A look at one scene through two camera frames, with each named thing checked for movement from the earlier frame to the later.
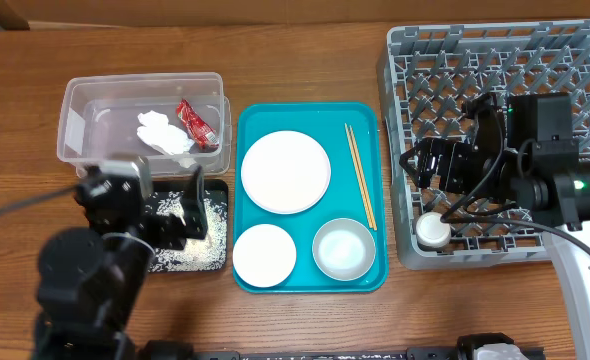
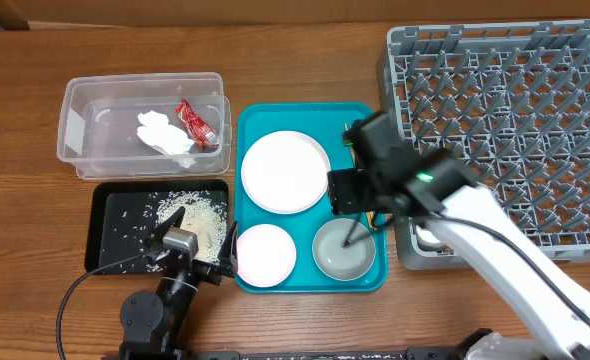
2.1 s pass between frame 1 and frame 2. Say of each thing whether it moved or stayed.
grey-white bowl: stayed
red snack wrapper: stayed
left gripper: moved
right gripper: moved
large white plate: stayed
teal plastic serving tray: stayed
